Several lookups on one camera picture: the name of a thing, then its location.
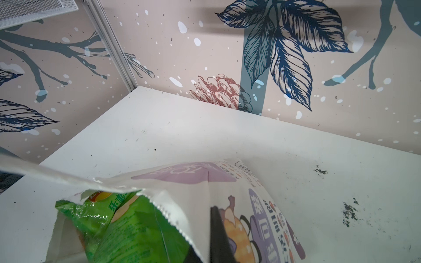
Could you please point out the large green chip bag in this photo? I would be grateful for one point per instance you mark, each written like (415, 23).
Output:
(124, 228)

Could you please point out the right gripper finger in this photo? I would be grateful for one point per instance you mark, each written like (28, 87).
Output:
(220, 250)

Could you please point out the white wire mesh basket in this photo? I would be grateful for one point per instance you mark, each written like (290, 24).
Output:
(18, 12)

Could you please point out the printed white paper bag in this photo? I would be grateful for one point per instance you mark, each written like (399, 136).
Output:
(184, 194)

